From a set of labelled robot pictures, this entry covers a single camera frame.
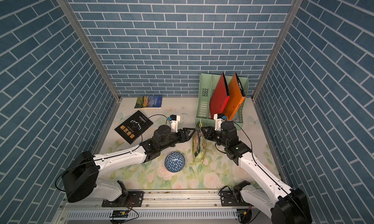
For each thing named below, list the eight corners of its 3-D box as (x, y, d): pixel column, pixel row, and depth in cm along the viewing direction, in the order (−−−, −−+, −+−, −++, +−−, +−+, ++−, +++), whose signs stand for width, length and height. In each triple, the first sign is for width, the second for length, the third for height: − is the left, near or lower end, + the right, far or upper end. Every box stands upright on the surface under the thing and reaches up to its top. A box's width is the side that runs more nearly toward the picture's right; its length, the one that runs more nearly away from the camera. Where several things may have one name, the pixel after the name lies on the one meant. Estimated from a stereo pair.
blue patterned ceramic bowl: (164, 172, 84) (163, 170, 80) (166, 154, 91) (165, 151, 87) (184, 172, 84) (184, 170, 80) (185, 154, 91) (184, 151, 87)
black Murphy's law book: (117, 132, 100) (114, 129, 97) (140, 114, 111) (138, 110, 108) (130, 144, 95) (128, 141, 91) (153, 123, 106) (152, 120, 102)
